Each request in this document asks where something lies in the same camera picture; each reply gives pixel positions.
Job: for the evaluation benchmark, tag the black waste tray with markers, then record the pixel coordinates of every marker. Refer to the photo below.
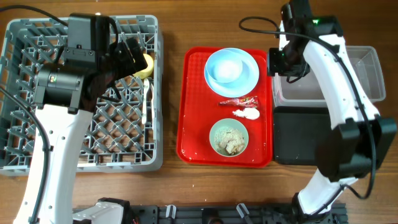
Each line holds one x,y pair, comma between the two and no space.
297,132

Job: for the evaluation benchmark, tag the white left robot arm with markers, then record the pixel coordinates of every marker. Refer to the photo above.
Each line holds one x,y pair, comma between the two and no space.
65,96

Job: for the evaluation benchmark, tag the grey dishwasher rack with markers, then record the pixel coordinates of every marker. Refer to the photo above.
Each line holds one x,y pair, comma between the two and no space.
116,140

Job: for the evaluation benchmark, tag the white plastic spoon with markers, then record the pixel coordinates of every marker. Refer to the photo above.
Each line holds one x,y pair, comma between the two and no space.
144,106

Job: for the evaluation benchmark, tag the light blue bowl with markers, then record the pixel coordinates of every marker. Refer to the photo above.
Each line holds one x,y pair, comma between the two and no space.
224,66

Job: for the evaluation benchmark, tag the red serving tray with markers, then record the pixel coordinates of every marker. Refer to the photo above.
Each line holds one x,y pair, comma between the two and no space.
200,110

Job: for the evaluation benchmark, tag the green bowl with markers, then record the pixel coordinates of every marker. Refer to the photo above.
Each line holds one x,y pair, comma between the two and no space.
228,123

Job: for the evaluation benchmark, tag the crumpled white tissue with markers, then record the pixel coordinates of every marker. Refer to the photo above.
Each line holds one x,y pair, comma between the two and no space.
248,113

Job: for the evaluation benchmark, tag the light blue plate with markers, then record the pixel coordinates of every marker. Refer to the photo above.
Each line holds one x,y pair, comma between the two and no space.
246,82

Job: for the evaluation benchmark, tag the rice and food scraps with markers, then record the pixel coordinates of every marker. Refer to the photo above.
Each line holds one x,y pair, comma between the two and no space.
229,141

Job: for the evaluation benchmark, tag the clear plastic bin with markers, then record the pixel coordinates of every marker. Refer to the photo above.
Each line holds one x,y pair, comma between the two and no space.
306,92

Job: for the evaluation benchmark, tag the red snack wrapper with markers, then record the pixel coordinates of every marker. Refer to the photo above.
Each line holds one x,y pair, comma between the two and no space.
244,101

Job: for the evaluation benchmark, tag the white plastic fork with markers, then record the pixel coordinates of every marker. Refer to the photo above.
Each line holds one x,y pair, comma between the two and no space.
152,104

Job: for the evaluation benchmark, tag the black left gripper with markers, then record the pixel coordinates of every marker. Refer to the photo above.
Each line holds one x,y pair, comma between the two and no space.
127,67

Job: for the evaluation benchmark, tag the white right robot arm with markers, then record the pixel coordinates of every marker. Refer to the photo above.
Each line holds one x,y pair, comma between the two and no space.
360,136

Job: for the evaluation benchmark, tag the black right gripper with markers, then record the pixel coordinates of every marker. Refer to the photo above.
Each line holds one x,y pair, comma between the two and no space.
272,66

